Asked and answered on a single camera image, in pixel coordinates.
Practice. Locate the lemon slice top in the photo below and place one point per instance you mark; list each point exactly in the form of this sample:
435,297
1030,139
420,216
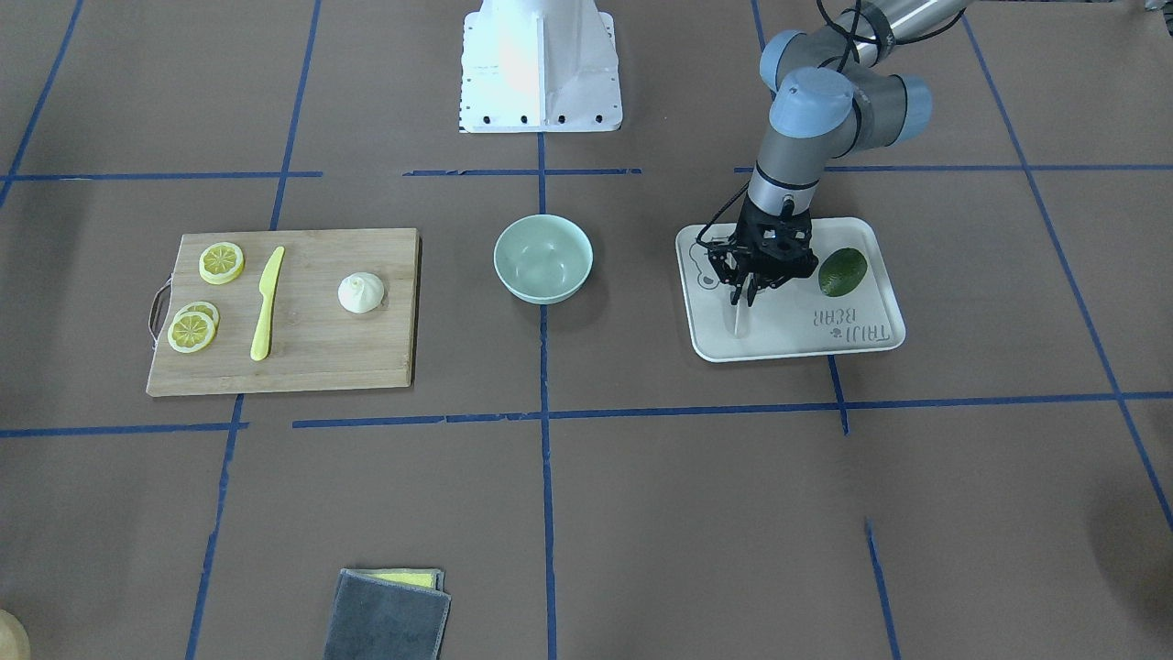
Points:
221,262

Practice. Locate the wooden cutting board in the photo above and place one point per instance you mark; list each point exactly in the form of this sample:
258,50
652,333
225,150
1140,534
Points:
316,345

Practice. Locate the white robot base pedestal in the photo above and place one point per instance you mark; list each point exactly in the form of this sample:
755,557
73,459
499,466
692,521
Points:
539,67

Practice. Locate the green avocado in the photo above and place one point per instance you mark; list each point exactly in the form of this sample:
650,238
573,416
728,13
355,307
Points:
842,272

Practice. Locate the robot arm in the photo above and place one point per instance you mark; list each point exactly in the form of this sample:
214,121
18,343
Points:
828,102

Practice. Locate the lemon slice front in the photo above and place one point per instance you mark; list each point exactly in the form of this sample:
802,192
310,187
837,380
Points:
191,332

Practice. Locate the lemon slice behind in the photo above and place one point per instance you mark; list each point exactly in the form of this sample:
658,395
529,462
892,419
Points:
203,307

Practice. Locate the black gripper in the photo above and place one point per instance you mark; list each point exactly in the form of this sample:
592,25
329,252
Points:
750,226

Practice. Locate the lemon slice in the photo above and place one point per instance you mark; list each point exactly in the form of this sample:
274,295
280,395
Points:
221,262
203,307
191,332

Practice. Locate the white bear tray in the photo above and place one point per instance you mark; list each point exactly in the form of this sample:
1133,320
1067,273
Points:
795,320

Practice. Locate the grey folded cloth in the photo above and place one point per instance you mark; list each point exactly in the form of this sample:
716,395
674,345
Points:
374,619

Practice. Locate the yellow sponge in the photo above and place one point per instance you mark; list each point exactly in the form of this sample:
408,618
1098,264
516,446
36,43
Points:
422,578

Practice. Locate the yellow plastic knife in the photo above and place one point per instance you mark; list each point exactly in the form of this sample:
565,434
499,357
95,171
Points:
268,283

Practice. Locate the white ceramic spoon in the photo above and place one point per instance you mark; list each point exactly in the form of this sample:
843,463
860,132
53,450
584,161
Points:
740,323

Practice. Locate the light green bowl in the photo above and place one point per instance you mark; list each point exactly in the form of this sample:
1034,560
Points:
543,258

